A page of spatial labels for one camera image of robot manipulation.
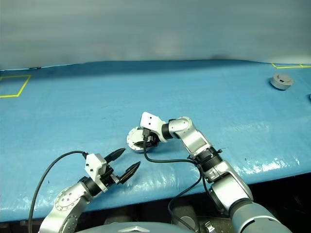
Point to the silver motor housing copper windings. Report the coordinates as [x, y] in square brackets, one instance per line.
[136, 150]

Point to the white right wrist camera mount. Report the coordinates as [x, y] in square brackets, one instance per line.
[150, 122]

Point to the blue plastic table cover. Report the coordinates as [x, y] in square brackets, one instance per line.
[97, 109]

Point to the yellow tape rectangle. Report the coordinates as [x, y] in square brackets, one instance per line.
[24, 83]
[275, 66]

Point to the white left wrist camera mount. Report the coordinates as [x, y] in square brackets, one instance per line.
[94, 167]

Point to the grey round motor unit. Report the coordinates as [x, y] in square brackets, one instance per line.
[281, 81]

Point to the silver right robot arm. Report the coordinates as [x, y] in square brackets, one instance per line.
[194, 139]

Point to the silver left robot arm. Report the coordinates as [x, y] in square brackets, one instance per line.
[65, 201]

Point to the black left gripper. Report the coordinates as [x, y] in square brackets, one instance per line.
[108, 178]

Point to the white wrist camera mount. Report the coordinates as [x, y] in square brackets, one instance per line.
[94, 167]
[150, 122]

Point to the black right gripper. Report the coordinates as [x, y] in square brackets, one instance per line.
[151, 137]

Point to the grey robot torso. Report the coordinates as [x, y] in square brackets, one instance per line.
[136, 228]

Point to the grey rounded cylinder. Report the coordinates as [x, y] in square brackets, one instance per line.
[115, 220]
[187, 218]

